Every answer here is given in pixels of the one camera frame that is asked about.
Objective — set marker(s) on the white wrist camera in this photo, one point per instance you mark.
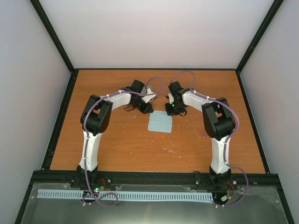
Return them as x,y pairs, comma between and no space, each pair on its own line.
170,97
143,98

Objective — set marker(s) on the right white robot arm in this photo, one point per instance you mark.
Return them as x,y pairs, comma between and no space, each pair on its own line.
219,124

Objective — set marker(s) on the black aluminium frame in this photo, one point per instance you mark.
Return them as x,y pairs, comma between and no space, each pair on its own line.
45,175

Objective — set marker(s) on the light blue cleaning cloth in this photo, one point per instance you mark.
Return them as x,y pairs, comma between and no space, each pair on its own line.
159,121

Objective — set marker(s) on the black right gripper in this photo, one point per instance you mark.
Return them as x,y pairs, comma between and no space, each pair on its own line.
169,112

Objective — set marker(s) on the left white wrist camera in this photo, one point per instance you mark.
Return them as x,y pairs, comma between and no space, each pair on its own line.
143,98

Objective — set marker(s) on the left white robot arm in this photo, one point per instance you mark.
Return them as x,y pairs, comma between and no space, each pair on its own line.
96,116

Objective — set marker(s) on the light blue slotted cable duct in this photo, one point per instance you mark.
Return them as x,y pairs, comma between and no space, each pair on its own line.
130,196

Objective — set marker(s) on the metal base plate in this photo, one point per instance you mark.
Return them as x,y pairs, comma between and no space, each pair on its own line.
260,206

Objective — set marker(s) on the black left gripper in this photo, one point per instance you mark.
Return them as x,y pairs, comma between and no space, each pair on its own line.
145,110

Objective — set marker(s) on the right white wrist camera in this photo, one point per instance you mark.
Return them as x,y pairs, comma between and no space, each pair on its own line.
170,97

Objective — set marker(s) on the transparent pink sunglasses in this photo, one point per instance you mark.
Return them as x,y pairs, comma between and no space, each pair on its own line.
197,125

